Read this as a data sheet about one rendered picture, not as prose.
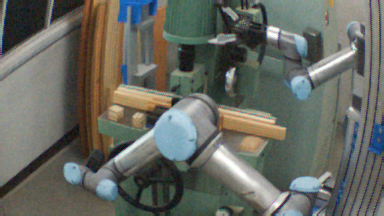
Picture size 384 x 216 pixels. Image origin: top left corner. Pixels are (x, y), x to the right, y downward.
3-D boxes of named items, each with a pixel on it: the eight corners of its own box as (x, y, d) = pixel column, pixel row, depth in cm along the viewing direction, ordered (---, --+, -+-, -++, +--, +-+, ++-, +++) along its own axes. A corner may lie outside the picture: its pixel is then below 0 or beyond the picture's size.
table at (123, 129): (87, 141, 271) (87, 127, 268) (119, 112, 297) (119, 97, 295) (246, 183, 252) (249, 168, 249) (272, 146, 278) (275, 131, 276)
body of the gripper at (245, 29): (234, 11, 246) (267, 20, 242) (239, 23, 253) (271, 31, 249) (229, 28, 243) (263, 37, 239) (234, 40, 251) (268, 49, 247)
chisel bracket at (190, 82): (168, 97, 276) (170, 73, 272) (184, 83, 288) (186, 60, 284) (189, 102, 273) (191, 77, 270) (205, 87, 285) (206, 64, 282)
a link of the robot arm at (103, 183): (122, 175, 227) (94, 162, 230) (108, 187, 217) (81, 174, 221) (123, 194, 230) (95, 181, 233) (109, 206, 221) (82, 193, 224)
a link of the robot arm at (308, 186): (316, 206, 217) (326, 173, 212) (305, 224, 206) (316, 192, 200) (288, 203, 221) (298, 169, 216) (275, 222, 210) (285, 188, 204)
